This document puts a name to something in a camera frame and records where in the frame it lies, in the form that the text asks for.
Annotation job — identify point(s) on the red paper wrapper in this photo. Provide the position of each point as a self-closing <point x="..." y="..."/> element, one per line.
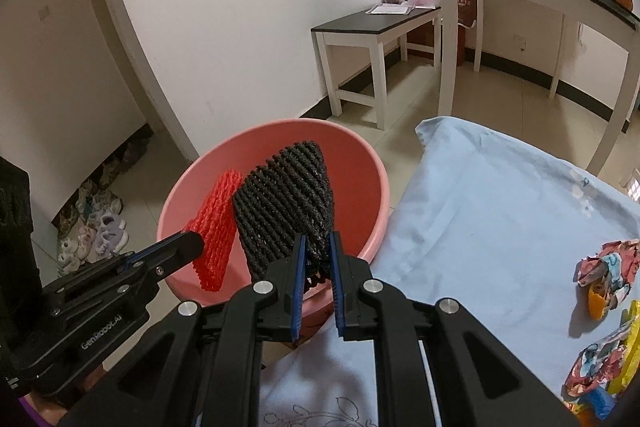
<point x="615" y="268"/>

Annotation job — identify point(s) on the low white bench black top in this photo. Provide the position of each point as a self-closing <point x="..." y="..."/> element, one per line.
<point x="371" y="32"/>

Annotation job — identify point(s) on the left hand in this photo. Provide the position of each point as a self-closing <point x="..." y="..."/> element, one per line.
<point x="48" y="411"/>

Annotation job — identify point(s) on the black foam fruit net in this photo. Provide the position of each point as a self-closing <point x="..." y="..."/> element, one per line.
<point x="290" y="194"/>

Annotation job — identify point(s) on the dark red box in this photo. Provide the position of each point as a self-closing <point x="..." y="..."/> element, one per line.
<point x="421" y="39"/>

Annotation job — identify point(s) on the paper sheet on bench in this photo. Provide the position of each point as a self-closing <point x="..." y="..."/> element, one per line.
<point x="391" y="9"/>

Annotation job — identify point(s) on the red foam fruit net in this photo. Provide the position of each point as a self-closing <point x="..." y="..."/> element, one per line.
<point x="215" y="222"/>

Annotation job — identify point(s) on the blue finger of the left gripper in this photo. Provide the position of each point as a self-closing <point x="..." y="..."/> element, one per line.
<point x="167" y="252"/>

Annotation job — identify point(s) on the yellow plastic wrapper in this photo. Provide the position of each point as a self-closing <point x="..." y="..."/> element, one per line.
<point x="630" y="318"/>

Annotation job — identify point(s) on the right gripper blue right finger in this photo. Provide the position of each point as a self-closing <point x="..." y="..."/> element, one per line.
<point x="337" y="283"/>

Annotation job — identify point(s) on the light blue floral tablecloth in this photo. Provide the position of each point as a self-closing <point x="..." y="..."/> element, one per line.
<point x="491" y="221"/>

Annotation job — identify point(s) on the pink plastic trash bucket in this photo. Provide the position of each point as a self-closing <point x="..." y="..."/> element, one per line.
<point x="357" y="177"/>

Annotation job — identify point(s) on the blue foam fruit net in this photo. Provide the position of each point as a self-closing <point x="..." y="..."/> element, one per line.
<point x="595" y="406"/>

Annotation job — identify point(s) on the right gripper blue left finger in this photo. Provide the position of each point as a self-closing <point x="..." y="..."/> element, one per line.
<point x="298" y="279"/>

